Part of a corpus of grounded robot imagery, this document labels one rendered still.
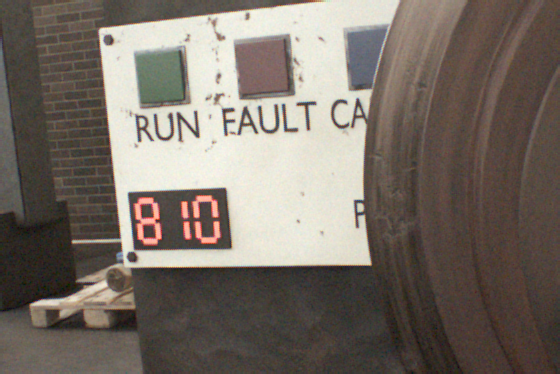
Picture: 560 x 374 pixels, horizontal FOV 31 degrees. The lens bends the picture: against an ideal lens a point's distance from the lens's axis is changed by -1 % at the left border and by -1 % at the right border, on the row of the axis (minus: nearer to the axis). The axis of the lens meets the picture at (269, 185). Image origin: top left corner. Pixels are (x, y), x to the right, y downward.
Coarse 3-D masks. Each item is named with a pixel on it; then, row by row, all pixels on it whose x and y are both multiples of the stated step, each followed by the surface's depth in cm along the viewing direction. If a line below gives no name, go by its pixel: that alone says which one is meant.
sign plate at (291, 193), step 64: (384, 0) 65; (128, 64) 73; (192, 64) 71; (320, 64) 67; (128, 128) 74; (192, 128) 72; (256, 128) 70; (320, 128) 68; (128, 192) 74; (192, 192) 72; (256, 192) 71; (320, 192) 69; (128, 256) 75; (192, 256) 73; (256, 256) 71; (320, 256) 69
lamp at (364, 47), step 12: (348, 36) 66; (360, 36) 66; (372, 36) 65; (384, 36) 65; (348, 48) 66; (360, 48) 66; (372, 48) 65; (360, 60) 66; (372, 60) 65; (360, 72) 66; (372, 72) 66; (360, 84) 66
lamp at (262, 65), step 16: (240, 48) 69; (256, 48) 68; (272, 48) 68; (240, 64) 69; (256, 64) 69; (272, 64) 68; (240, 80) 69; (256, 80) 69; (272, 80) 68; (288, 80) 68
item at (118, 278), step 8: (120, 256) 512; (120, 264) 507; (112, 272) 506; (120, 272) 504; (128, 272) 504; (112, 280) 506; (120, 280) 505; (128, 280) 503; (112, 288) 505; (120, 288) 504; (128, 288) 506
